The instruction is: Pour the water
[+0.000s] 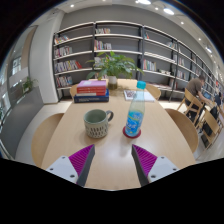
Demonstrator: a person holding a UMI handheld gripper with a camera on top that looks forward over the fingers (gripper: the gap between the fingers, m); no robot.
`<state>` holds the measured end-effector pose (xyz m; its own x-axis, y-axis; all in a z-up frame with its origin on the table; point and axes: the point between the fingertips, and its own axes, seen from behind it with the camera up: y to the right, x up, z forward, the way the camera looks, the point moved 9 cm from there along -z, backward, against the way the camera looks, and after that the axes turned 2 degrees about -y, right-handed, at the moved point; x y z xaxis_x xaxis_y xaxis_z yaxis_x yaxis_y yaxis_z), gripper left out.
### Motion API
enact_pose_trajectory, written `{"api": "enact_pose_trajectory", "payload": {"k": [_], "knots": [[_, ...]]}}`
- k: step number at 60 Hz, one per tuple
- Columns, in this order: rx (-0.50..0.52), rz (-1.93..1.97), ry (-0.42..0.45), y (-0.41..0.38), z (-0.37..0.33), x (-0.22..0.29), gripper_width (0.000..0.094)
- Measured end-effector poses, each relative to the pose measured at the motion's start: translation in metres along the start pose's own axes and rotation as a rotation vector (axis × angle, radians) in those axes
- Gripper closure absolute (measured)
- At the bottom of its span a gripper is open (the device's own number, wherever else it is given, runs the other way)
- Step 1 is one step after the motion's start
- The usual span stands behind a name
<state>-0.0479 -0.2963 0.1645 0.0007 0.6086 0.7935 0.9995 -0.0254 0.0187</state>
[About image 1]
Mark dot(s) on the dark blue book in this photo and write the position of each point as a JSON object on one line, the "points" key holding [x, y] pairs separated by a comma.
{"points": [[91, 98]]}

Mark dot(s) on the slatted wooden chair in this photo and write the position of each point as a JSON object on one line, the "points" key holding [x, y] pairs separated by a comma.
{"points": [[211, 125], [191, 103]]}

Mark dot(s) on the flat round red coaster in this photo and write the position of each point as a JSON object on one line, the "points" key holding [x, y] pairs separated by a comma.
{"points": [[126, 134]]}

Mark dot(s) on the person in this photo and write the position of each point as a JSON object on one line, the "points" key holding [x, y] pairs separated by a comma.
{"points": [[194, 88]]}

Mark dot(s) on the open magazine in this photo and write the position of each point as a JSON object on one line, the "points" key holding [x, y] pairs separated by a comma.
{"points": [[148, 96]]}

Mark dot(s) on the grey patterned ceramic mug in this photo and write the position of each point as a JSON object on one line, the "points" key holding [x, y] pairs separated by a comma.
{"points": [[96, 128]]}

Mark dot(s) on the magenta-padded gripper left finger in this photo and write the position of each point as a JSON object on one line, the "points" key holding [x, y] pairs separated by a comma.
{"points": [[61, 167]]}

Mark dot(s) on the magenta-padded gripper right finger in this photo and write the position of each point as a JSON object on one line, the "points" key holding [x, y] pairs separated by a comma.
{"points": [[162, 167]]}

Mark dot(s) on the pink book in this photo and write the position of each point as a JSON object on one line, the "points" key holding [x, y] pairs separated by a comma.
{"points": [[91, 84]]}

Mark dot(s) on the grey bookshelf unit with books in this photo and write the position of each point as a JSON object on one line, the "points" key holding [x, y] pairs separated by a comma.
{"points": [[73, 50]]}

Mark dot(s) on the clear bottle with turquoise cap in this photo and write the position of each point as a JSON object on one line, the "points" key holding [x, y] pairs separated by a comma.
{"points": [[135, 116]]}

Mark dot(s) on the light wooden chair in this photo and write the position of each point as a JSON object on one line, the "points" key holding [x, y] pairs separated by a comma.
{"points": [[185, 128], [73, 90], [45, 136], [154, 90]]}

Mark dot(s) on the green potted plant, white pot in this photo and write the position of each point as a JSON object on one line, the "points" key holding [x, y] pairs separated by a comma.
{"points": [[113, 66]]}

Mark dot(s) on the round ceiling lights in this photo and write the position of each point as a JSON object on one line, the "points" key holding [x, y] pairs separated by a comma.
{"points": [[168, 11]]}

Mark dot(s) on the small green ledge plant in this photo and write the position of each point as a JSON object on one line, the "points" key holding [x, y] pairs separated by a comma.
{"points": [[27, 85]]}

